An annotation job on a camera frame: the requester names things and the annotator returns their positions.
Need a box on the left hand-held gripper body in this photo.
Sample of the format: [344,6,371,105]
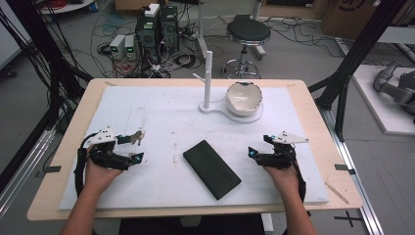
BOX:
[85,126,125,171]

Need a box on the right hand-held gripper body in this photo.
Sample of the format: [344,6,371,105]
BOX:
[258,130,309,170]

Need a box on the person's right hand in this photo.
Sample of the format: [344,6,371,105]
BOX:
[261,161,306,201]

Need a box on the person's left hand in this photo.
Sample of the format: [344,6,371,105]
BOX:
[83,146,124,197]

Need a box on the white foam board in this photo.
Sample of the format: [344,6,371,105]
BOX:
[59,85,330,211]

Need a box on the white eggshell-shaped bowl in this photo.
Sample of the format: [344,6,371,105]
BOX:
[225,80,263,118]

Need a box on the wooden table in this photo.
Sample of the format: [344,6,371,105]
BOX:
[26,77,364,222]

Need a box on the thin wooden strip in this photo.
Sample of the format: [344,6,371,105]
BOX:
[324,181,350,206]

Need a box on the white key stand with peg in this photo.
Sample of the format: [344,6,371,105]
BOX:
[192,50,264,124]

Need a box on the black tape cross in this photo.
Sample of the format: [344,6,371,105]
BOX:
[333,211,363,229]

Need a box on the person's dark clothing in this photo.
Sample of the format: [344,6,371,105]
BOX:
[118,213,266,235]

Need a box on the grey power supply unit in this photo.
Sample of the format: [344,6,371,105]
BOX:
[123,34,138,61]
[109,33,127,61]

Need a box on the black computer tower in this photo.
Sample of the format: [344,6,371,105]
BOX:
[134,12,161,64]
[159,5,180,52]

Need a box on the white platform board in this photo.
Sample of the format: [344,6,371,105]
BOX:
[351,64,415,137]

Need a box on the black round stool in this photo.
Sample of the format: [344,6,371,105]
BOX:
[222,19,272,80]

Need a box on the white box on computer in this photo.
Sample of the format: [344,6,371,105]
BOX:
[143,3,161,19]

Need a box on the cardboard box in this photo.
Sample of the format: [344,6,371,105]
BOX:
[320,0,381,41]

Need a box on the aluminium rail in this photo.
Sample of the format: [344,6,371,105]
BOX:
[318,107,386,235]
[0,127,57,220]

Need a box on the black metal frame post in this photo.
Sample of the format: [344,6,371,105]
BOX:
[0,0,93,135]
[307,0,409,142]

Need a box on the white floor stand post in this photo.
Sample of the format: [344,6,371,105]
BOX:
[195,0,210,61]

